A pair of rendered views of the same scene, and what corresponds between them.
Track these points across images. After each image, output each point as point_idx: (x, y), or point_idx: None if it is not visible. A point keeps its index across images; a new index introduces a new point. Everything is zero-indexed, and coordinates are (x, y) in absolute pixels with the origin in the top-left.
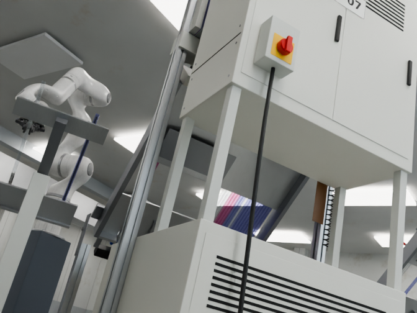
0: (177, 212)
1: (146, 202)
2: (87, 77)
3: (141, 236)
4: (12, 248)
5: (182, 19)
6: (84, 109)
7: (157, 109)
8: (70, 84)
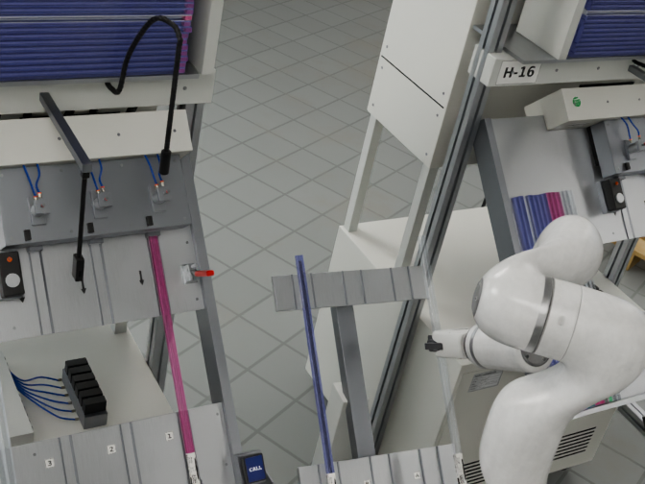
0: (85, 431)
1: (160, 415)
2: (541, 239)
3: (138, 348)
4: None
5: None
6: (562, 378)
7: None
8: None
